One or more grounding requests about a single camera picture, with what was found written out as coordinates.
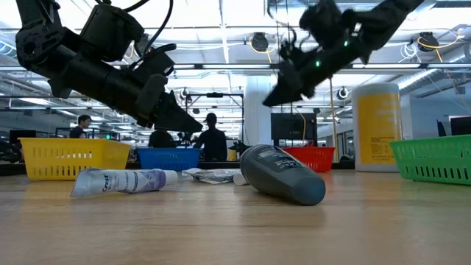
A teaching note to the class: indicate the person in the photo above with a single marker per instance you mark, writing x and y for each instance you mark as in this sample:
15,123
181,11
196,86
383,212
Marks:
213,141
161,139
79,129

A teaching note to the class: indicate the green plastic basket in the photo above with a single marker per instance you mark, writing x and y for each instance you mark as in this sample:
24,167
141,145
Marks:
434,158

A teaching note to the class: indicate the red plastic basket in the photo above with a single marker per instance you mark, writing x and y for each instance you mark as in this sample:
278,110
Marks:
316,158

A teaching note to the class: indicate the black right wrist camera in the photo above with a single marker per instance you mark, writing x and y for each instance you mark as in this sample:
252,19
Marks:
325,22

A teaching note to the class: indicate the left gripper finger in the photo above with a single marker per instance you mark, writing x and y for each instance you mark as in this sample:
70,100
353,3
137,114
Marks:
180,121

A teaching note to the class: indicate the dark grey toiletry bottle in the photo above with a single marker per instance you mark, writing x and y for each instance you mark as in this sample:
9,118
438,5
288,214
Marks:
283,176

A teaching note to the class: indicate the black robot station frame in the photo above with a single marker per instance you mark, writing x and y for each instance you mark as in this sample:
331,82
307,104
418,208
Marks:
215,95

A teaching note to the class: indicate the white square pillar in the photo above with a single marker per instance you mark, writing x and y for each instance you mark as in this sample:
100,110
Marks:
257,110

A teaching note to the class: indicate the yellow plastic basket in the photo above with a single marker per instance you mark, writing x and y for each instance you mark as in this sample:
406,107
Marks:
73,158

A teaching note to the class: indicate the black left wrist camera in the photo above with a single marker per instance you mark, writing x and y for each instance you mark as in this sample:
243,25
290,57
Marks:
110,31

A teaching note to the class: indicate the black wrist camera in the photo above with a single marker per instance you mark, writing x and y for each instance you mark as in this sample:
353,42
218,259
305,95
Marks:
325,22
110,31

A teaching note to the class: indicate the black panel screen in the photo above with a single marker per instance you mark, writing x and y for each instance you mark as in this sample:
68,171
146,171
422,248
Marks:
294,127

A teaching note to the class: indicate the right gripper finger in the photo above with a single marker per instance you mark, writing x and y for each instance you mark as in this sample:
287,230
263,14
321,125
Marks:
283,95

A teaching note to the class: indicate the black aluminium table frame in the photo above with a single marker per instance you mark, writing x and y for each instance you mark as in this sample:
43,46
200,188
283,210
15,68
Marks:
342,166

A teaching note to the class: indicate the blue plastic basket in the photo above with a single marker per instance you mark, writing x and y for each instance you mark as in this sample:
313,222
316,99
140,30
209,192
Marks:
169,159

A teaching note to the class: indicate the yellow wipes canister white lid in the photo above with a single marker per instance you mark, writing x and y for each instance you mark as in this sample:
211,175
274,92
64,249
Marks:
377,129

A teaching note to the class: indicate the black computer monitor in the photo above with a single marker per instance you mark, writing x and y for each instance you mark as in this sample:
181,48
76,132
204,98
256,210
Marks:
460,127

